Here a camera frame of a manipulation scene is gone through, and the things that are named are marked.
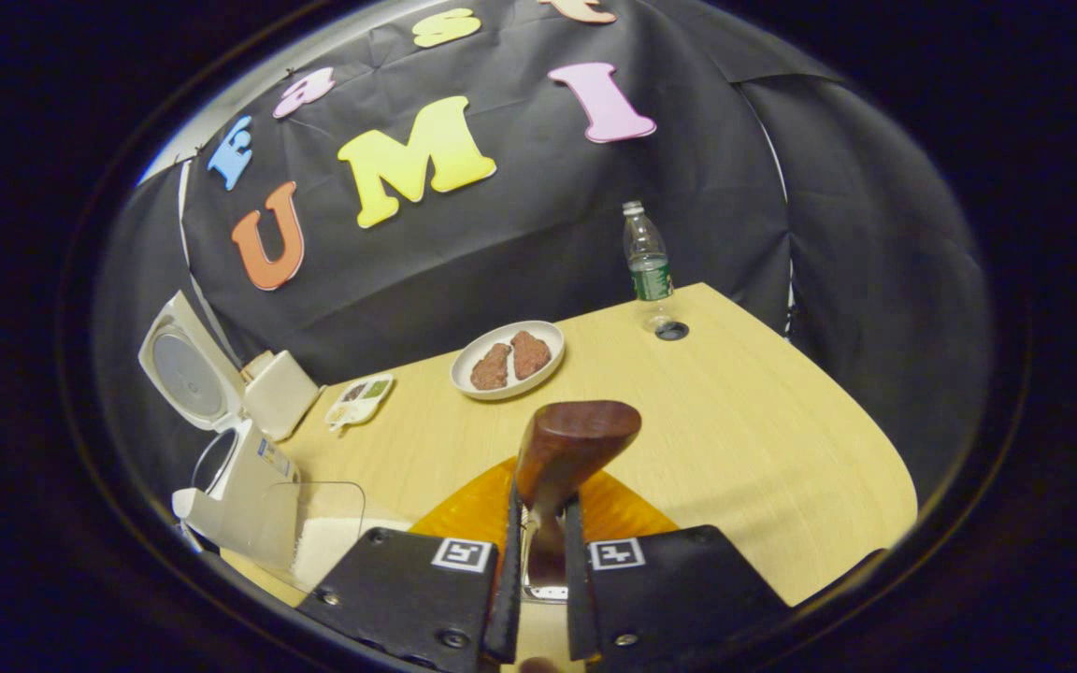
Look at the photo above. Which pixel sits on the small dark round disc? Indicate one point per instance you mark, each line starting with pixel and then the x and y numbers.
pixel 671 331

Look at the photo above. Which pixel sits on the toast bread slice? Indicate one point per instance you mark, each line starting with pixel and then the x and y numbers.
pixel 265 359
pixel 251 365

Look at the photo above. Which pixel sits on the white divided condiment dish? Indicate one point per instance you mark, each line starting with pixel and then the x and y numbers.
pixel 359 402

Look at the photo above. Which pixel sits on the brown wooden spoon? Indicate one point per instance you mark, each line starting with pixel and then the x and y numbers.
pixel 576 439

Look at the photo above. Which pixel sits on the white rice cooker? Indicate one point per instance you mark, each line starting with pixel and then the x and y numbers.
pixel 249 495

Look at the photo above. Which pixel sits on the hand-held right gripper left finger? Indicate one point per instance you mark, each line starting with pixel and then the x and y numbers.
pixel 408 589

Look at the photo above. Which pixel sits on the black backdrop cloth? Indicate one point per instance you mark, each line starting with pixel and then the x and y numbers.
pixel 548 215

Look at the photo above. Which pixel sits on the white round plate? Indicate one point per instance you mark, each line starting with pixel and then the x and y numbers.
pixel 473 350

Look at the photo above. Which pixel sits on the clear rice container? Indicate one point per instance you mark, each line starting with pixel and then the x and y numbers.
pixel 333 542

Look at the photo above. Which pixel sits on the white toaster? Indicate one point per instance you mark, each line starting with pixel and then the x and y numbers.
pixel 286 397

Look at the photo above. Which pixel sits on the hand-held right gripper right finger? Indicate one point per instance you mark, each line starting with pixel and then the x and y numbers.
pixel 679 589

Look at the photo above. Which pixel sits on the clear plastic water bottle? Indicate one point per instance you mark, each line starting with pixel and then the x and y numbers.
pixel 648 266

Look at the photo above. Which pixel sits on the brown meat piece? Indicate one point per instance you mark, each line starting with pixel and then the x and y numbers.
pixel 491 367
pixel 530 354

